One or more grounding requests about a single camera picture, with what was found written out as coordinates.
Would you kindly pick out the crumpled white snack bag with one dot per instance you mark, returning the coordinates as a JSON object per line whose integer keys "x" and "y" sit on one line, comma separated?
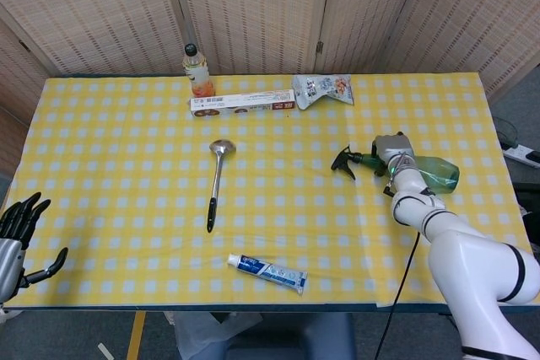
{"x": 325, "y": 88}

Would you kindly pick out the woven folding screen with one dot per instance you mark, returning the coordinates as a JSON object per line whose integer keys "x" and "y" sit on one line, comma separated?
{"x": 261, "y": 6}

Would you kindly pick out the long white cling film box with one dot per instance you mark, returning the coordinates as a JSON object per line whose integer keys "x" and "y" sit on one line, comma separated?
{"x": 244, "y": 103}

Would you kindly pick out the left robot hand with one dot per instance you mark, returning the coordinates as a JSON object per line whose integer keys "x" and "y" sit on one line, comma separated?
{"x": 17, "y": 225}

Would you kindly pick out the yellow white checked tablecloth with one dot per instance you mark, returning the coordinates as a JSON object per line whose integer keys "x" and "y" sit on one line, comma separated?
{"x": 126, "y": 166}

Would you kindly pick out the white blue toothpaste tube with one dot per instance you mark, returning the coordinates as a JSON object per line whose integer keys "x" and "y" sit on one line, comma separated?
{"x": 270, "y": 272}

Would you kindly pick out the green spray bottle black trigger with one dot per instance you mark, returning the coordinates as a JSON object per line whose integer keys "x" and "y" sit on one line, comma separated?
{"x": 441, "y": 172}

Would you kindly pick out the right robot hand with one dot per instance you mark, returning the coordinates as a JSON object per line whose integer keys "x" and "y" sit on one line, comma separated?
{"x": 394, "y": 149}

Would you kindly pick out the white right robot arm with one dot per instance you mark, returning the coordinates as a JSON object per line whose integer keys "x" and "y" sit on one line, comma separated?
{"x": 464, "y": 259}

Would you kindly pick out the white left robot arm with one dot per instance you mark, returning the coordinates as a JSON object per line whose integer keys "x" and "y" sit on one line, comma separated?
{"x": 6, "y": 313}

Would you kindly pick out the white plastic bag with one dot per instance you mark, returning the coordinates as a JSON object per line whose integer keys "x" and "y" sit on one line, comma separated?
{"x": 202, "y": 334}

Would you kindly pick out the orange drink bottle black cap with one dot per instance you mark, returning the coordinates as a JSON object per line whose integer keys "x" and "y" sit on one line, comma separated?
{"x": 198, "y": 73}

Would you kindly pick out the metal screen hinge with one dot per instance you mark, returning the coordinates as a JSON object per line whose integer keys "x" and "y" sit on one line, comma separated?
{"x": 320, "y": 47}

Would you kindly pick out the dark blue chair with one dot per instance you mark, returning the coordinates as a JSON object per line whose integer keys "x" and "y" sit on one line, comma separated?
{"x": 291, "y": 336}

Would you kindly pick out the white power strip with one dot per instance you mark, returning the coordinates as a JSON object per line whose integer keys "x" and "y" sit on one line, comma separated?
{"x": 523, "y": 154}

